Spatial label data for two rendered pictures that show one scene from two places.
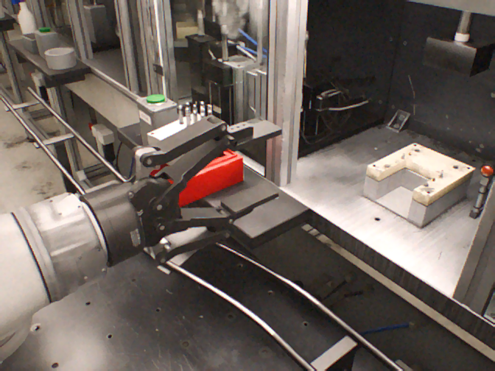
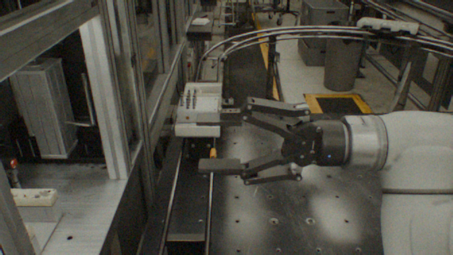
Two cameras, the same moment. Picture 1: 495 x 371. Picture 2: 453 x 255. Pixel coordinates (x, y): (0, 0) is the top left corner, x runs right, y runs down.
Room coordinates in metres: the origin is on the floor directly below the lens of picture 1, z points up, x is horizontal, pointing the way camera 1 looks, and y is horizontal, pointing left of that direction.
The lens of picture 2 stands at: (0.83, 0.32, 1.43)
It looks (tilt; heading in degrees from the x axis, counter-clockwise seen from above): 29 degrees down; 219
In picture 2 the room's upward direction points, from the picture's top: straight up
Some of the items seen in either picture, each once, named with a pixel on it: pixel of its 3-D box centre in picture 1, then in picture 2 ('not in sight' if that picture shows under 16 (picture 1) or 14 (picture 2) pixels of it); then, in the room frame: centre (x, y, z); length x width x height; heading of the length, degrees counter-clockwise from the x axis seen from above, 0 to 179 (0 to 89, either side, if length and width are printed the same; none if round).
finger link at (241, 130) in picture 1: (231, 126); (236, 108); (0.44, 0.02, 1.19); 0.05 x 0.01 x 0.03; 129
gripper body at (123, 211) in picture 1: (135, 215); (311, 143); (0.36, 0.11, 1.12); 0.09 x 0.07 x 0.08; 129
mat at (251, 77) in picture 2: not in sight; (244, 38); (-3.36, -2.72, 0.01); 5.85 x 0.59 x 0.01; 39
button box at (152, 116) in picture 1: (162, 124); not in sight; (0.90, 0.19, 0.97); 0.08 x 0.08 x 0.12; 39
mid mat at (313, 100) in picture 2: not in sight; (345, 117); (-1.91, -0.59, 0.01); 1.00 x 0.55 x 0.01; 39
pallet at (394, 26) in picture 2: not in sight; (386, 29); (-1.69, -0.34, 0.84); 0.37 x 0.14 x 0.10; 97
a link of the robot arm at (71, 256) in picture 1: (63, 244); (356, 143); (0.31, 0.17, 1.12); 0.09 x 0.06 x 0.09; 39
